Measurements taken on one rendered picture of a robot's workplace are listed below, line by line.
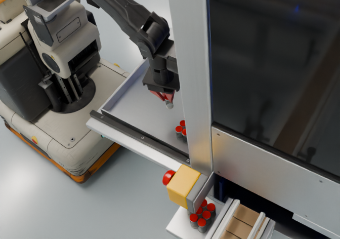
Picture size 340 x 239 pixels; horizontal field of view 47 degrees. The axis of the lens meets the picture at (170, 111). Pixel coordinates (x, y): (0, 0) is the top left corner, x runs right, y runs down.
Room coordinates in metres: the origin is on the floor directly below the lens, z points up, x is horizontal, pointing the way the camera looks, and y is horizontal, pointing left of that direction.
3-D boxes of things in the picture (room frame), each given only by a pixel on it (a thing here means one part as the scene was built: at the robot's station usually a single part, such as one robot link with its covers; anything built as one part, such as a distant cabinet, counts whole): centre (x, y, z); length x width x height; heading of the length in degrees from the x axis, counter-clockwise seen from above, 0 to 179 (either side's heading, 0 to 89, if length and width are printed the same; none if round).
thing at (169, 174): (0.45, 0.03, 0.99); 0.04 x 0.04 x 0.04; 49
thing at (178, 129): (0.70, -0.07, 0.90); 0.18 x 0.02 x 0.05; 138
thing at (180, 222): (0.38, -0.03, 0.87); 0.14 x 0.13 x 0.02; 49
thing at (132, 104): (0.76, 0.00, 0.90); 0.34 x 0.26 x 0.04; 48
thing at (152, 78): (0.71, 0.00, 1.09); 0.10 x 0.07 x 0.07; 63
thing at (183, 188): (0.42, -0.01, 0.99); 0.08 x 0.07 x 0.07; 49
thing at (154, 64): (0.71, 0.00, 1.15); 0.07 x 0.06 x 0.07; 50
